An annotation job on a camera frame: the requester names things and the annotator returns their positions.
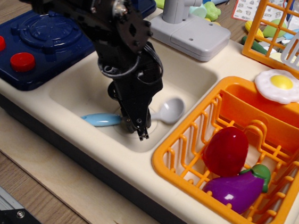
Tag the red toy pepper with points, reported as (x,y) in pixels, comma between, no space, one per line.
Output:
(226,152)

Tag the grey spoon with blue handle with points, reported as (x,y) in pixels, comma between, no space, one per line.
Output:
(170,112)

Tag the cream toy sink unit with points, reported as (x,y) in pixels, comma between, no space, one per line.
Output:
(59,105)

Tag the purple toy eggplant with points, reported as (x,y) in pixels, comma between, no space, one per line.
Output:
(240,191)

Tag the grey toy faucet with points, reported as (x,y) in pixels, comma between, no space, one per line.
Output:
(188,33)

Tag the green toy vegetable piece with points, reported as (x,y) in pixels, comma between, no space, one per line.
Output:
(212,12)

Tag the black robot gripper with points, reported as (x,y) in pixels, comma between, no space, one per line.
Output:
(136,79)

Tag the red stove knob right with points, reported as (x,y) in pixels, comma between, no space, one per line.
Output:
(22,62)

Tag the orange utensil rack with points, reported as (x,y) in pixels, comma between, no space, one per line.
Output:
(272,29)

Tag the printed paper card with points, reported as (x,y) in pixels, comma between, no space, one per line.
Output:
(245,10)

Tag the navy blue toy stove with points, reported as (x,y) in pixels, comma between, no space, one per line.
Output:
(56,42)

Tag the orange dish drainer basket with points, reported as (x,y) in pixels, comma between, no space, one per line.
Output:
(272,130)

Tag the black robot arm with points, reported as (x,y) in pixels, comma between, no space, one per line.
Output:
(121,38)

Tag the toy fried egg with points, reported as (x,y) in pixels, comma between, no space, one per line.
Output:
(278,86)

